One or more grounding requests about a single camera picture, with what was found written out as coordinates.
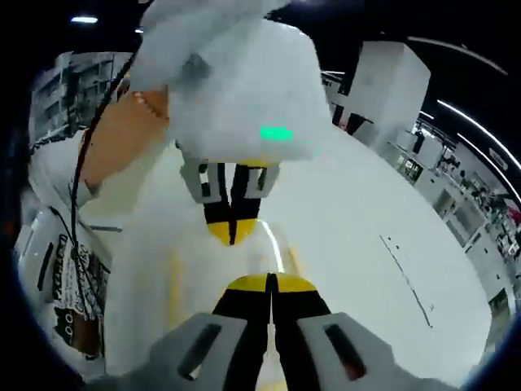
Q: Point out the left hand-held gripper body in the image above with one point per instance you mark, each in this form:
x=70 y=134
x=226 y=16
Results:
x=244 y=89

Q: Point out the white chest device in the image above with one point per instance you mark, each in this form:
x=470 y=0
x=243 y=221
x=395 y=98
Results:
x=28 y=260

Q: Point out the clear bag with yellow edges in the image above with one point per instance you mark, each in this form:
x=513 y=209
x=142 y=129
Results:
x=195 y=277

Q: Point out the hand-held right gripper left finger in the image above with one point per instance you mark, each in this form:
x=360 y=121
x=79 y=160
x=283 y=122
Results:
x=236 y=326

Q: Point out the row of white workbenches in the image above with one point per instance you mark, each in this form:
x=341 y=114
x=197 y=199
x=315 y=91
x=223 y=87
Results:
x=460 y=207

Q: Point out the white square pillar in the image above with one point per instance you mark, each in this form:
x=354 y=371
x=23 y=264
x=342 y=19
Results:
x=390 y=89

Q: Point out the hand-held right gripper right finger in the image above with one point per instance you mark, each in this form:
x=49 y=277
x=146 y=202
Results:
x=309 y=326

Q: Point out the person's white printed shirt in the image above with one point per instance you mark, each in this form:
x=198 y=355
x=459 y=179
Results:
x=45 y=171

